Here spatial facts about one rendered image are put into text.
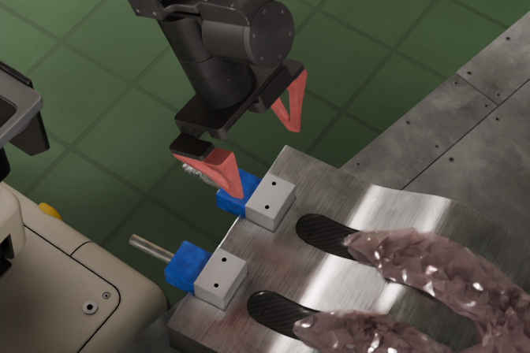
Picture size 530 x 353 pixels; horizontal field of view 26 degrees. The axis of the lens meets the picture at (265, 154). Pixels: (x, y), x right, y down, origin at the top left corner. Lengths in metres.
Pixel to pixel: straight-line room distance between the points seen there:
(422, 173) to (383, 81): 1.09
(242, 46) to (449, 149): 0.49
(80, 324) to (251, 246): 0.66
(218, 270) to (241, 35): 0.33
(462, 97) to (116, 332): 0.71
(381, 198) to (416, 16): 1.33
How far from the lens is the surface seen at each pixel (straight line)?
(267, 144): 2.35
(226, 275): 1.20
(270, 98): 1.08
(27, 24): 2.59
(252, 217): 1.25
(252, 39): 0.96
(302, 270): 1.24
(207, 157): 1.06
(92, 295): 1.88
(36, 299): 1.90
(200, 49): 1.03
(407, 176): 1.37
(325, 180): 1.29
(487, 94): 1.45
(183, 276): 1.22
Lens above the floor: 1.95
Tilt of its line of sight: 57 degrees down
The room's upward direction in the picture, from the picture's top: straight up
